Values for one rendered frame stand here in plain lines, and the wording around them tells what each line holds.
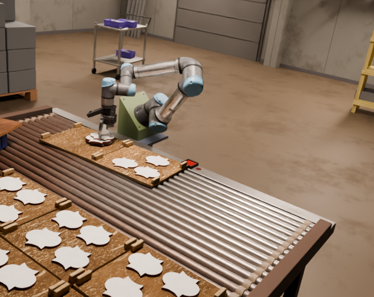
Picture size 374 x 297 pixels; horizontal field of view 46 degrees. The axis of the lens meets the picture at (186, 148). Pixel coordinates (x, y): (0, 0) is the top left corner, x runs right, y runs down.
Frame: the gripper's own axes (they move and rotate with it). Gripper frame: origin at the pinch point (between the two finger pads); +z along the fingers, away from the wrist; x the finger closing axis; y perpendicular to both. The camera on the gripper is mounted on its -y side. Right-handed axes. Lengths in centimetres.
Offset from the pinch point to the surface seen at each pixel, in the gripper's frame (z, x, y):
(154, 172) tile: 3.2, -32.3, 37.6
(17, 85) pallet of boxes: 73, 303, -199
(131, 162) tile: 3.2, -24.5, 23.4
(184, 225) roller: 6, -74, 59
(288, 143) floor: 98, 305, 163
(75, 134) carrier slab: 3.9, 4.7, -18.4
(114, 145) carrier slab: 4.0, -2.1, 8.2
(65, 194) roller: 6, -64, 1
